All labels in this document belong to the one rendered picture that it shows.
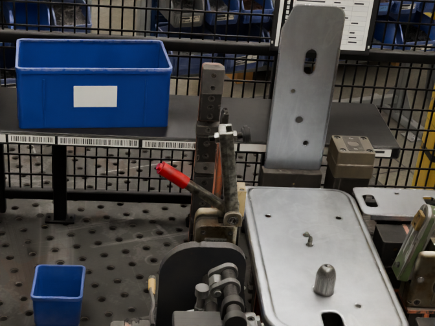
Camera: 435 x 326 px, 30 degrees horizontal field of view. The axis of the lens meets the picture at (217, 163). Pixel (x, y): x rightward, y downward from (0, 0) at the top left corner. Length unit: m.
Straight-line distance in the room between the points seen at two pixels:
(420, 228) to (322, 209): 0.23
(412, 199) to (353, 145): 0.16
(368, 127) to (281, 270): 0.55
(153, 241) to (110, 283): 0.19
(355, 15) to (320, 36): 0.31
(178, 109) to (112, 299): 0.43
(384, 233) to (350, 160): 0.18
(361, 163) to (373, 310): 0.42
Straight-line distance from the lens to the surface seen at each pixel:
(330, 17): 1.51
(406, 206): 1.58
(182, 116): 1.73
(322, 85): 1.56
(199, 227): 1.33
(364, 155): 1.61
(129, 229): 1.94
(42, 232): 1.93
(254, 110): 1.79
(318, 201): 1.53
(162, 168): 1.29
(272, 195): 1.53
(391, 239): 1.50
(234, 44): 1.81
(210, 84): 1.55
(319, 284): 1.28
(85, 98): 1.63
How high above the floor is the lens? 1.77
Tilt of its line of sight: 28 degrees down
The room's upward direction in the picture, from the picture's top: 5 degrees clockwise
